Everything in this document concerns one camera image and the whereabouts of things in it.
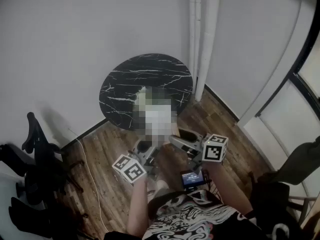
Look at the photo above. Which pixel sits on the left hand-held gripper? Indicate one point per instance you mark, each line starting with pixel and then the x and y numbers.
pixel 128 169

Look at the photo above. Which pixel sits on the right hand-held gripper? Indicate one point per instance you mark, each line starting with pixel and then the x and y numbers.
pixel 215 149

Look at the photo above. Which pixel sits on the white printed card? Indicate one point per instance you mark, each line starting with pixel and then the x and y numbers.
pixel 156 116

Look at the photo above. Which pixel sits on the person's left forearm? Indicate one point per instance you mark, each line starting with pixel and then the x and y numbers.
pixel 137 206

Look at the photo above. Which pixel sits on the person's right forearm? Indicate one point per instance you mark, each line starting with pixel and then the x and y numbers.
pixel 225 186

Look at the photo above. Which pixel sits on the round black marble table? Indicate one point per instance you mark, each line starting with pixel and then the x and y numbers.
pixel 147 71

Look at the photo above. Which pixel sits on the small black screen device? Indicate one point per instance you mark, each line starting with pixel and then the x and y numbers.
pixel 192 179

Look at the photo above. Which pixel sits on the black printed shirt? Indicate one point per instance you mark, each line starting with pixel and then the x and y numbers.
pixel 190 219

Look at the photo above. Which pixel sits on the thick white pipe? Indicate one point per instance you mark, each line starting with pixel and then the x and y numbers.
pixel 208 46

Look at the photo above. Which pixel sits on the black framed window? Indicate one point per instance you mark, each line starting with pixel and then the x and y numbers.
pixel 290 114

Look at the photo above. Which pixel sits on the thin white pipe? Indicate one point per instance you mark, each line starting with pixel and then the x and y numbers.
pixel 191 21
pixel 198 34

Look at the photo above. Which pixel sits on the black office chair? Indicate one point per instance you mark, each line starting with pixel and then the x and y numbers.
pixel 40 164

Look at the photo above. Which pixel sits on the dark hanging cloth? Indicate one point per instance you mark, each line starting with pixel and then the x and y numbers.
pixel 300 164

